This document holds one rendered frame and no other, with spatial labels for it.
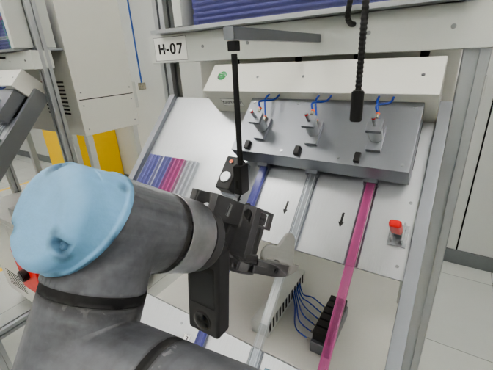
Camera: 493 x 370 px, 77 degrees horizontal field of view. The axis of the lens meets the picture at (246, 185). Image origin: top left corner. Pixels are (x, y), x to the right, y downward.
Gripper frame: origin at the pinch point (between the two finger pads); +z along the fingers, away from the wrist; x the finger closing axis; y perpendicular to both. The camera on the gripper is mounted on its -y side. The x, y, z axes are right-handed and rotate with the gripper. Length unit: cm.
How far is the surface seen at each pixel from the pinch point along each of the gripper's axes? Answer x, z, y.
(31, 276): 83, 13, -29
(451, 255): -39, 200, 22
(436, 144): -20.0, 12.5, 26.7
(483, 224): -51, 186, 44
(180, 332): 15.8, 5.7, -18.2
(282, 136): 6.1, 7.1, 23.6
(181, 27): 37, 1, 46
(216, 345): 7.7, 5.9, -17.3
